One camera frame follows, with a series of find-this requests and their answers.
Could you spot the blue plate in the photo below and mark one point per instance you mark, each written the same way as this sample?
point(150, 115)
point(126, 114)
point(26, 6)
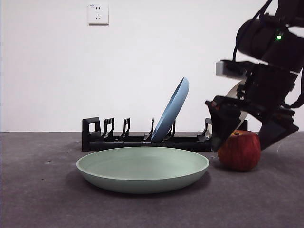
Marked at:
point(171, 109)

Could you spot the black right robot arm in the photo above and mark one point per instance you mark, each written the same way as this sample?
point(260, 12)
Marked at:
point(256, 35)

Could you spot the white wall socket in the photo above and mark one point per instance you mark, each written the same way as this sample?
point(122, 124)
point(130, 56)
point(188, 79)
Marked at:
point(98, 14)

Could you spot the red apple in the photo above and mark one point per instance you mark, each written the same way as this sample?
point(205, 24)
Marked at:
point(240, 154)

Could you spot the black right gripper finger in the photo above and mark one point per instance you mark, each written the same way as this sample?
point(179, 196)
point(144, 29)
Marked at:
point(224, 126)
point(273, 135)

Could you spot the black plate rack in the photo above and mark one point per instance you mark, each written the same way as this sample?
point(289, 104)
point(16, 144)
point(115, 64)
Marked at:
point(95, 143)

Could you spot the beige plate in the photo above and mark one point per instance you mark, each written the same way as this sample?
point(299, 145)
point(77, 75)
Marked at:
point(234, 91)

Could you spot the green plate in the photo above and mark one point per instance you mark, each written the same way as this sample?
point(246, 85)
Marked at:
point(142, 166)

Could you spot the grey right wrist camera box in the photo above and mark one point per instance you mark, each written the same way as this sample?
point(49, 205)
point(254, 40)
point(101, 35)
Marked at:
point(222, 69)

